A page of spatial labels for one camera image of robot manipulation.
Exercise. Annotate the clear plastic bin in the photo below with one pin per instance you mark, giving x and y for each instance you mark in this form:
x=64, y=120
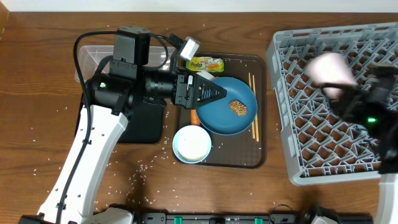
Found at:
x=90, y=56

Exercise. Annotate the light blue rice bowl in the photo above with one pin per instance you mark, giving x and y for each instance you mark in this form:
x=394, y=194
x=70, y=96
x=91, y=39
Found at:
x=191, y=144

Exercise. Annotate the white napkin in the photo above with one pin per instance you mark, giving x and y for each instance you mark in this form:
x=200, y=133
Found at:
x=206, y=75

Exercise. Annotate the yellow green snack wrapper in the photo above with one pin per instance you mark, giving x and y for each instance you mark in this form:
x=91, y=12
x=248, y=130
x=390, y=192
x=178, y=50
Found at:
x=207, y=64

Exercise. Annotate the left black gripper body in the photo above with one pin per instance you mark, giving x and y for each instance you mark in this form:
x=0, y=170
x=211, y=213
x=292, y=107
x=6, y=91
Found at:
x=184, y=91

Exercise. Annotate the grey dishwasher rack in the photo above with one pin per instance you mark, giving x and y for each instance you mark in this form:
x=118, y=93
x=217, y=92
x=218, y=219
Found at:
x=319, y=148

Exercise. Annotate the black rectangular tray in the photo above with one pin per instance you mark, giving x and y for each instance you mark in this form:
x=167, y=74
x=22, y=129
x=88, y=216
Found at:
x=146, y=124

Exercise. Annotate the brown food scrap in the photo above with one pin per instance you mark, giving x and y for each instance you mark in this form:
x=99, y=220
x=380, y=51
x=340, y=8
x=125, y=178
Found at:
x=238, y=108

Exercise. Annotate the orange carrot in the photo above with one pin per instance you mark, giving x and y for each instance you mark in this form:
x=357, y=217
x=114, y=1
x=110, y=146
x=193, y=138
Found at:
x=194, y=118

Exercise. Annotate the small pink cup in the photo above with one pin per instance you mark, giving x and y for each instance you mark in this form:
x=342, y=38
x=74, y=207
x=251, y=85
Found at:
x=330, y=68

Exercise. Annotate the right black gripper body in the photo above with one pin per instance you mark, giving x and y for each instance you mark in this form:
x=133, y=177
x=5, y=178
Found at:
x=347, y=101

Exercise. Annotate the blue plate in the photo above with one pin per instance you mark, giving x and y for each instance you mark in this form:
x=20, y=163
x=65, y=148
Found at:
x=218, y=118

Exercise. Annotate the brown serving tray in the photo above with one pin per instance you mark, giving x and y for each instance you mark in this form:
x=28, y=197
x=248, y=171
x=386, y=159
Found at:
x=247, y=149

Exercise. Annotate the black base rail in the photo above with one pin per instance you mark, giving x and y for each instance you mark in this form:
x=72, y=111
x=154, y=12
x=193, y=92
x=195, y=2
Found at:
x=162, y=218

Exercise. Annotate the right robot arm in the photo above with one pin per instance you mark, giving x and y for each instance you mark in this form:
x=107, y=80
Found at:
x=385, y=132

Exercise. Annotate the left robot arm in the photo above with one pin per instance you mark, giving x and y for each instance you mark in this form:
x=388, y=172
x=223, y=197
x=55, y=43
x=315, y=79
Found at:
x=143, y=68

